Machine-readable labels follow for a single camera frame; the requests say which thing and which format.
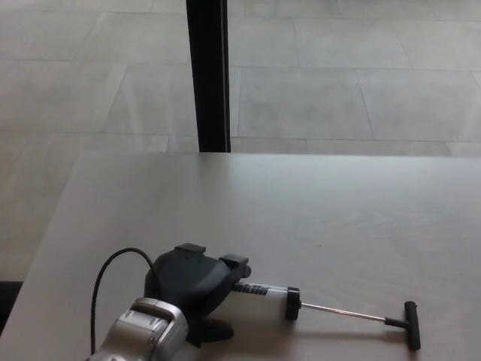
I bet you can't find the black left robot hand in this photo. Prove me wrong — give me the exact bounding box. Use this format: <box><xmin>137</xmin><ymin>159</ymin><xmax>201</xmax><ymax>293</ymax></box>
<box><xmin>143</xmin><ymin>243</ymin><xmax>253</xmax><ymax>348</ymax></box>

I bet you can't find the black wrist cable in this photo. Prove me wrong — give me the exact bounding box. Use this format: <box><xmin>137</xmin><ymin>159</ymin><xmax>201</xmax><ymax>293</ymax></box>
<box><xmin>89</xmin><ymin>247</ymin><xmax>163</xmax><ymax>356</ymax></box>

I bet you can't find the white Franklin air pump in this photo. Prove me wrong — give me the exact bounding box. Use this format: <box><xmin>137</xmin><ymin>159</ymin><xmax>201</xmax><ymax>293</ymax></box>
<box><xmin>230</xmin><ymin>281</ymin><xmax>422</xmax><ymax>351</ymax></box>

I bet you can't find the black vertical post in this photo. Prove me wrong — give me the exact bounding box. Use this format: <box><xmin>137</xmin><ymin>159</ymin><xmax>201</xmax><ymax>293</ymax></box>
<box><xmin>185</xmin><ymin>0</ymin><xmax>232</xmax><ymax>153</ymax></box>

